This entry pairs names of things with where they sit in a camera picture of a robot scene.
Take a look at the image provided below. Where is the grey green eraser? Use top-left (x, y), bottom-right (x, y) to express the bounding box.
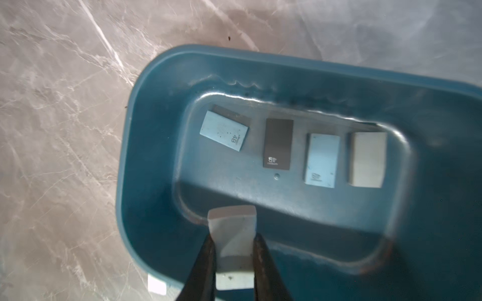
top-left (208, 205), bottom-right (257, 291)

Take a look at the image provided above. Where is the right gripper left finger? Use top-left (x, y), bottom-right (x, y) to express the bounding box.
top-left (176, 235), bottom-right (217, 301)

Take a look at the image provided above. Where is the teal plastic storage box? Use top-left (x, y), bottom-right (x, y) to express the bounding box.
top-left (116, 45), bottom-right (481, 300)

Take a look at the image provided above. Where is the blue eraser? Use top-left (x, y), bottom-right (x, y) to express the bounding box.
top-left (305, 134), bottom-right (340, 188)
top-left (200, 105), bottom-right (251, 152)

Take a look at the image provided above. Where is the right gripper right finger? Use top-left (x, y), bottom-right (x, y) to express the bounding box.
top-left (253, 233), bottom-right (292, 301)

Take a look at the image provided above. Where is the white eraser upper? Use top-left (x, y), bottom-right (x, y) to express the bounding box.
top-left (148, 274), bottom-right (168, 296)

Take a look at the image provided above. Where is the black eraser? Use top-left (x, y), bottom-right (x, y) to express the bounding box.
top-left (263, 118), bottom-right (294, 171)

